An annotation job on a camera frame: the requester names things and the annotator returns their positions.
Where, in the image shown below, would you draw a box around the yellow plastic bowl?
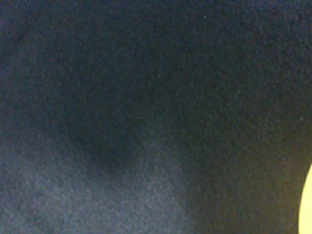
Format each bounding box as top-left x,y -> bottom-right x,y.
298,166 -> 312,234

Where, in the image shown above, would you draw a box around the black tablecloth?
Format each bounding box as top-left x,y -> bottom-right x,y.
0,0 -> 312,234

